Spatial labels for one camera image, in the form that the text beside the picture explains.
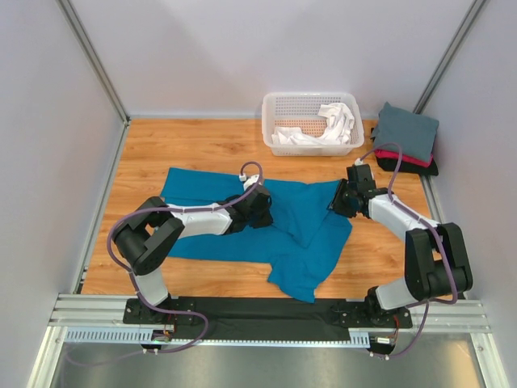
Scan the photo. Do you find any blue t shirt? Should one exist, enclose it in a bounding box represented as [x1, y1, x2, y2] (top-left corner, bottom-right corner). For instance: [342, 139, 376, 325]
[170, 179, 352, 303]

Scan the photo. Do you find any white plastic basket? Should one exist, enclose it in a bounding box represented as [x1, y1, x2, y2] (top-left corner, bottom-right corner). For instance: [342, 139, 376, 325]
[262, 92, 364, 157]

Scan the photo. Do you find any right aluminium frame post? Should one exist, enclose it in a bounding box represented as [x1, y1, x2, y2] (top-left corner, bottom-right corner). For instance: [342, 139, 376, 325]
[413, 0, 490, 114]

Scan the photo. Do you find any left aluminium frame post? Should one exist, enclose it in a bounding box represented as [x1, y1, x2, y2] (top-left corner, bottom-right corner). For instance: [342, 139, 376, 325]
[56, 0, 130, 125]

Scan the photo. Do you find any pink folded t shirt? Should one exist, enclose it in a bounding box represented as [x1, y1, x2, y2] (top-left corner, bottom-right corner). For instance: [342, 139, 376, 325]
[374, 150, 433, 167]

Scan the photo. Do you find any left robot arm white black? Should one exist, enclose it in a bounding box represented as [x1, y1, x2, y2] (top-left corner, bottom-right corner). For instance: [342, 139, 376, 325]
[107, 183, 273, 324]

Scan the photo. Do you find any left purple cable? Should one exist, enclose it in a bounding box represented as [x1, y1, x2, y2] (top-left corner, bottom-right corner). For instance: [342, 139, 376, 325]
[105, 161, 266, 312]

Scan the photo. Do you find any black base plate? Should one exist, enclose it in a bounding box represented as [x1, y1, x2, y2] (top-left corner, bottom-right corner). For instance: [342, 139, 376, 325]
[122, 296, 414, 341]

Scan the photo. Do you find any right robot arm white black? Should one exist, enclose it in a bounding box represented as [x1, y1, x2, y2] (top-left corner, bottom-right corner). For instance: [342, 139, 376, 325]
[329, 162, 473, 327]

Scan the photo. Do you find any aluminium frame post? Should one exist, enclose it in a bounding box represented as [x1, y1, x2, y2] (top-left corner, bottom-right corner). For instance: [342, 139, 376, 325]
[413, 0, 490, 114]
[56, 0, 130, 125]

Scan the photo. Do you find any grey slotted cable duct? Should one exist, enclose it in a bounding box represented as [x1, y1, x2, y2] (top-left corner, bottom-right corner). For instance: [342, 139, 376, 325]
[64, 327, 397, 348]

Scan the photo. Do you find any black folded t shirt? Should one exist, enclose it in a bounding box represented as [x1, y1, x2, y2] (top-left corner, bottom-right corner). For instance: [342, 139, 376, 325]
[376, 157, 439, 176]

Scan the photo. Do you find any purple cable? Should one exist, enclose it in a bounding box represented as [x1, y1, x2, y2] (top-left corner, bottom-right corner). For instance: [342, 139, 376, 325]
[105, 161, 266, 312]
[355, 141, 460, 304]

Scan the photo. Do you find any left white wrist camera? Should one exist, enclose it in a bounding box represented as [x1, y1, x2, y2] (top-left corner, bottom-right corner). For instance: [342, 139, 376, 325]
[239, 174, 262, 191]

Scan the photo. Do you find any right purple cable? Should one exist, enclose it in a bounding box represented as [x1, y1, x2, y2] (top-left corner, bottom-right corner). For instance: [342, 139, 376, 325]
[355, 141, 460, 304]

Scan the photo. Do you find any white t shirt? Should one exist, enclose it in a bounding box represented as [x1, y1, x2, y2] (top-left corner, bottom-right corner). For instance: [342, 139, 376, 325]
[271, 103, 357, 146]

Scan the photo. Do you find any grey folded t shirt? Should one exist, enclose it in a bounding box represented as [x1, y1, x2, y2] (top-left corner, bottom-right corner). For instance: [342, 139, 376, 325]
[371, 102, 439, 162]

